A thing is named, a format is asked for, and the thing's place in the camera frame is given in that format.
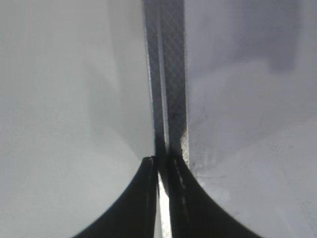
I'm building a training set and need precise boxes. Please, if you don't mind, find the white board with aluminium frame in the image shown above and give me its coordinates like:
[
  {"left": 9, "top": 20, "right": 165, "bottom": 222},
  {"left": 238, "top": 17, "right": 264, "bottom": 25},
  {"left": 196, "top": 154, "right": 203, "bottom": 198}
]
[{"left": 142, "top": 0, "right": 317, "bottom": 238}]

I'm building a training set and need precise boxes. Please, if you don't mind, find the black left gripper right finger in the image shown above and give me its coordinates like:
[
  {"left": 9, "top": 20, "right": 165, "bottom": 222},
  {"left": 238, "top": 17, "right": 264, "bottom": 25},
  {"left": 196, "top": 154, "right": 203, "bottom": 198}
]
[{"left": 166, "top": 156, "right": 259, "bottom": 238}]

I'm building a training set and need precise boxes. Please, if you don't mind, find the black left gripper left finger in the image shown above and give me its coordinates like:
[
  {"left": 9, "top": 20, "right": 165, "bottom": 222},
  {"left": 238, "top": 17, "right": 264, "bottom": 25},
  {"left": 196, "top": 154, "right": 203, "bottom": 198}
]
[{"left": 75, "top": 156, "right": 158, "bottom": 238}]

